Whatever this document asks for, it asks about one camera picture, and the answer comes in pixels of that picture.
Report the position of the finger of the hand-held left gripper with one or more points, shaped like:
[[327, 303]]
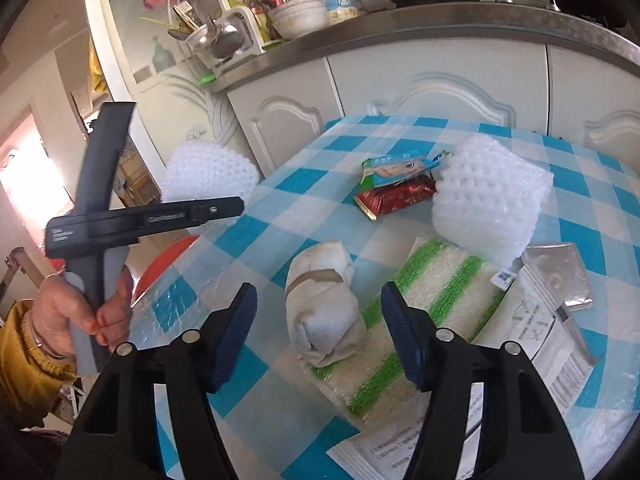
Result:
[[220, 208]]

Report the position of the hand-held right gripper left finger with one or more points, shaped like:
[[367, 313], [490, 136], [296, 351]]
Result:
[[234, 340]]

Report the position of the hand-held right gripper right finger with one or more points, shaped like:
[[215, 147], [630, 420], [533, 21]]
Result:
[[400, 340]]

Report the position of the white cloth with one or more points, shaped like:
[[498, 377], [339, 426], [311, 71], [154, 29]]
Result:
[[325, 320]]

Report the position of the red snack packet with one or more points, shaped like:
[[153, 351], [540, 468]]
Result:
[[395, 197]]

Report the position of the green snack packet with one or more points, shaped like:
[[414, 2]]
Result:
[[395, 169]]

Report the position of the person's left forearm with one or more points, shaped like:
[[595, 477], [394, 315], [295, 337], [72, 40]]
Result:
[[20, 360]]

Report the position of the person's left hand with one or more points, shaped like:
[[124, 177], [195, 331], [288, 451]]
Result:
[[55, 310]]

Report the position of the white foam net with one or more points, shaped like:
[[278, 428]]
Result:
[[210, 170], [487, 200]]

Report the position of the green striped cloth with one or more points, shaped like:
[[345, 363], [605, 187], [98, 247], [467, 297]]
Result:
[[435, 310]]

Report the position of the red plastic basin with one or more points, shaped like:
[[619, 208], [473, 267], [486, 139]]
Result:
[[165, 265]]

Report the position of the blue white checked tablecloth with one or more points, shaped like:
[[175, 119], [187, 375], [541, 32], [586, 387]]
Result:
[[310, 180]]

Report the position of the yellow cloth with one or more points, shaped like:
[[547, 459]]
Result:
[[96, 70]]

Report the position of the white paper sachet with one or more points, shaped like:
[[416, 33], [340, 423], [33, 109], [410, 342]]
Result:
[[380, 452]]

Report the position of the small green clip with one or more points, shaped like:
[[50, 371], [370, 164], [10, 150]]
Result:
[[207, 80]]

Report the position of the white printed packet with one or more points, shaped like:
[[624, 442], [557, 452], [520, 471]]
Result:
[[545, 345]]

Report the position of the floral glass sliding door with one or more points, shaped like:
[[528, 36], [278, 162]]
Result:
[[130, 35]]

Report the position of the utensil holder with spoons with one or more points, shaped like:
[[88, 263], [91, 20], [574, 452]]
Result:
[[202, 40]]

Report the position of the silver foil packet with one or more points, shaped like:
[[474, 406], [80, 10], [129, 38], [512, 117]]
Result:
[[557, 272]]

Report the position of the white bowl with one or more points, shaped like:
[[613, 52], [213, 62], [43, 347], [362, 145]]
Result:
[[300, 17]]

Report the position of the white kitchen cabinet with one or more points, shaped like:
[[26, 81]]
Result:
[[400, 70]]

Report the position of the blue cartoon container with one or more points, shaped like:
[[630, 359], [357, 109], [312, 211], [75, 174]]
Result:
[[341, 5]]

